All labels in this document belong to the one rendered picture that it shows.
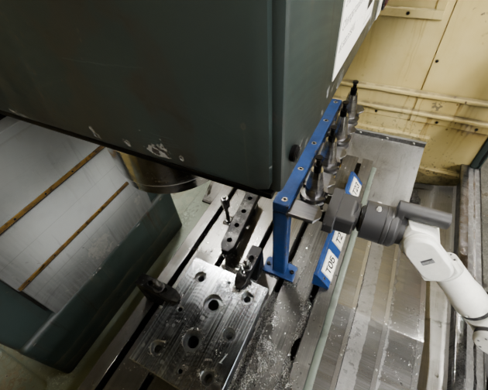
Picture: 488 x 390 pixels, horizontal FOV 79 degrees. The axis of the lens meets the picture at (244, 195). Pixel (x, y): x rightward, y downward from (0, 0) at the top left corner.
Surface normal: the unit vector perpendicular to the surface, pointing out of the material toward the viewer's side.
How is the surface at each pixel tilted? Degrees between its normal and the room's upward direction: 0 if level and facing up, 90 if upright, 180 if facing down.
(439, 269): 75
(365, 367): 8
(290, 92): 90
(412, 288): 8
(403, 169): 24
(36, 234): 90
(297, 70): 90
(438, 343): 17
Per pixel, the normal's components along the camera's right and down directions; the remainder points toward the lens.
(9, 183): 0.89, 0.29
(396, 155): -0.25, -0.33
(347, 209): -0.07, -0.67
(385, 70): -0.44, 0.69
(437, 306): -0.33, -0.72
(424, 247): -0.44, 0.50
